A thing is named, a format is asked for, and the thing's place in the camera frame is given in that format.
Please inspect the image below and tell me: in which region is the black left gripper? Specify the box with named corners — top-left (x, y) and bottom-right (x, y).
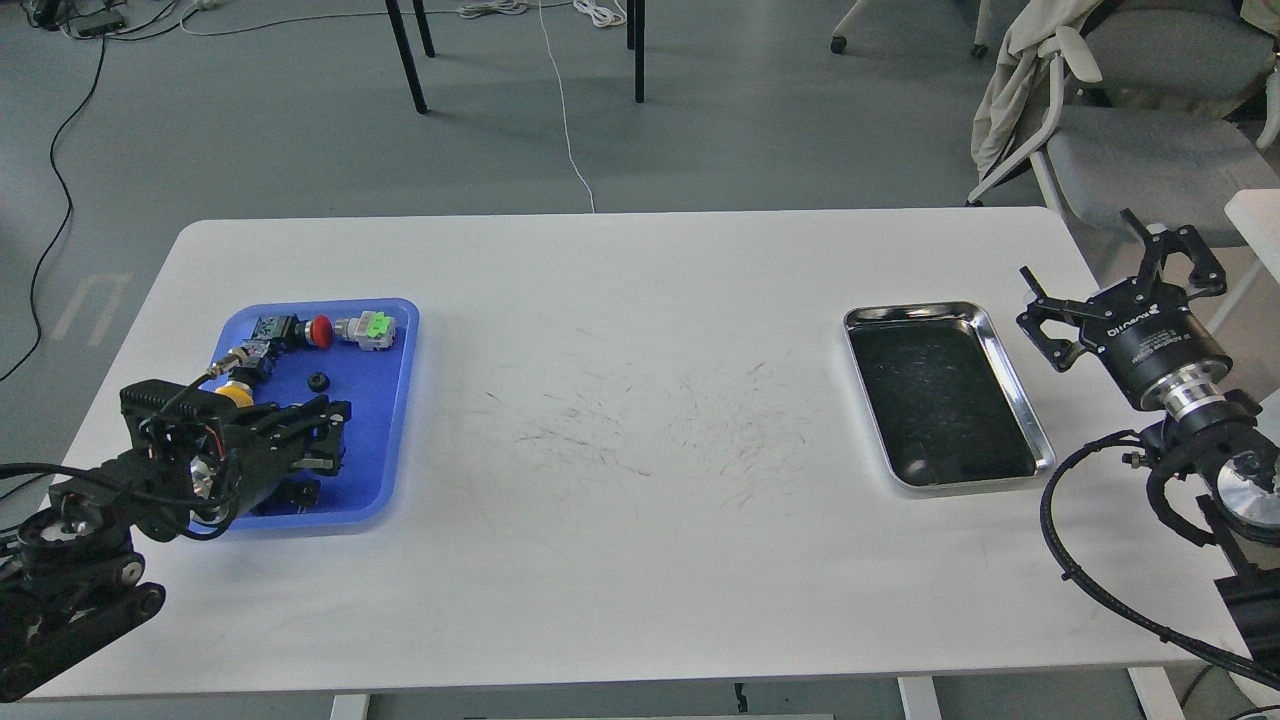
top-left (195, 396), bottom-right (351, 527)

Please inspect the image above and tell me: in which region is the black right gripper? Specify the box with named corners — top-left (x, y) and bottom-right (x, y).
top-left (1016, 208), bottom-right (1233, 413)

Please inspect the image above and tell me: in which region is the small black gear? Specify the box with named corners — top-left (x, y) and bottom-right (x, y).
top-left (306, 372), bottom-right (332, 393)

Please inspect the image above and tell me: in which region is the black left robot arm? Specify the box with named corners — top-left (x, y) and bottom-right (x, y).
top-left (1, 357), bottom-right (352, 703)

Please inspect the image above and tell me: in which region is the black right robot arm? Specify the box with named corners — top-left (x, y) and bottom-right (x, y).
top-left (1016, 209), bottom-right (1279, 688)

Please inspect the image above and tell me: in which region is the grey green connector part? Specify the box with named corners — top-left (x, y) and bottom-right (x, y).
top-left (333, 310), bottom-right (398, 352)

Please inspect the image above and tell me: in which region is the blue plastic tray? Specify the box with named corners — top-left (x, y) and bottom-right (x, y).
top-left (214, 297), bottom-right (420, 536)

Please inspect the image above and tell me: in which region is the white side table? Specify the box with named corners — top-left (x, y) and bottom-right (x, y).
top-left (1225, 190), bottom-right (1279, 282)

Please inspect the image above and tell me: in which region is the grey office chair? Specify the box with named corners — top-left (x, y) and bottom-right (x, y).
top-left (966, 1), bottom-right (1277, 247)

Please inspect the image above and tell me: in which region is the silver metal tray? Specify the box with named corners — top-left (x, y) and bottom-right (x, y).
top-left (844, 300), bottom-right (1057, 495)

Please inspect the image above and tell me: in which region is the beige jacket on chair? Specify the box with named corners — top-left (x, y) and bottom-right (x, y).
top-left (970, 1), bottom-right (1100, 177)

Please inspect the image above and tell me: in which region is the black table leg left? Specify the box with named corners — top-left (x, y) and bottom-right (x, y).
top-left (384, 0), bottom-right (436, 115)

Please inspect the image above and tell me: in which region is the black table leg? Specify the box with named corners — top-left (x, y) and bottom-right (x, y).
top-left (625, 0), bottom-right (646, 104)
top-left (384, 0), bottom-right (436, 115)

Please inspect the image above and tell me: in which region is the black table leg right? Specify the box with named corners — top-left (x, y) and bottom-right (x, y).
top-left (625, 0), bottom-right (646, 104)

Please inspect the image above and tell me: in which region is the black switch part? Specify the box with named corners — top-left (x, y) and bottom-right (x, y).
top-left (270, 478), bottom-right (323, 514)

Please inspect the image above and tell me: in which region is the yellow push button switch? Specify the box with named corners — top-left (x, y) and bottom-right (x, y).
top-left (214, 380), bottom-right (255, 407)

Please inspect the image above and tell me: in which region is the red push button switch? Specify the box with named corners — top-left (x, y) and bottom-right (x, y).
top-left (250, 314), bottom-right (335, 350)

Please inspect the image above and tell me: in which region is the small blue black switch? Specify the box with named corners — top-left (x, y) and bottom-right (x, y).
top-left (236, 340), bottom-right (278, 382)

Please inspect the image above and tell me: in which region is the white floor cable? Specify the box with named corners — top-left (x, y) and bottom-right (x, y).
top-left (538, 0), bottom-right (596, 214)

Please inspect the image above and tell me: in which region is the black floor cable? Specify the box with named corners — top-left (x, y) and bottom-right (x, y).
top-left (0, 35), bottom-right (109, 386)

